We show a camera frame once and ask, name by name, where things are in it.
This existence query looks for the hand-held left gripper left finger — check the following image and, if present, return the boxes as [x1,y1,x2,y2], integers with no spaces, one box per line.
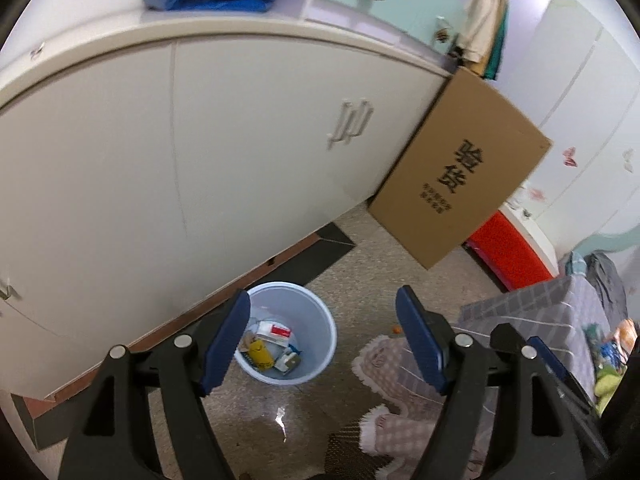
[57,290,252,480]

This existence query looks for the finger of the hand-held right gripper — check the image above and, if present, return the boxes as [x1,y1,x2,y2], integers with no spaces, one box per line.
[529,336,613,466]

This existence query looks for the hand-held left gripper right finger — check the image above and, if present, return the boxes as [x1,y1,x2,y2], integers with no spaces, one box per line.
[395,285,588,480]

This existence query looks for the gold foil packet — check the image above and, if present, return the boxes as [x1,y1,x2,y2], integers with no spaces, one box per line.
[250,340,276,372]

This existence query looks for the white red carton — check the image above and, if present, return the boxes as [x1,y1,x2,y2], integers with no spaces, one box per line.
[257,322,292,346]

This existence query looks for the light blue trash bin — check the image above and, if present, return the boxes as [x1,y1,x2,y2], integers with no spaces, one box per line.
[234,282,337,387]

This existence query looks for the green plastic wrapper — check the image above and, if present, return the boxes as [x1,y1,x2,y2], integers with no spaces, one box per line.
[594,365,626,401]

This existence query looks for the grey duvet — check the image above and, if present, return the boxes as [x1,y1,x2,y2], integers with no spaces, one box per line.
[585,252,628,321]

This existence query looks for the red storage box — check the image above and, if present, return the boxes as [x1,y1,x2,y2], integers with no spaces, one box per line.
[465,205,558,293]

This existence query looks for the teal bunk bed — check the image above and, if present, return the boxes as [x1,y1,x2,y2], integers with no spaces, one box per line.
[570,225,640,271]

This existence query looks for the tall cardboard box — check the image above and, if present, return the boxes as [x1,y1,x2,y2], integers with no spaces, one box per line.
[367,67,553,271]

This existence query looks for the long white low cabinet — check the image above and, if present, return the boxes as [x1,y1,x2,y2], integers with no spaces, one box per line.
[0,7,453,401]

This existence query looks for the white wardrobe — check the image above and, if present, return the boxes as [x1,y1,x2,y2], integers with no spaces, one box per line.
[495,0,640,261]

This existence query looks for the green hanging coat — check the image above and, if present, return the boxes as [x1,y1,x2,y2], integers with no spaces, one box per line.
[487,10,511,81]

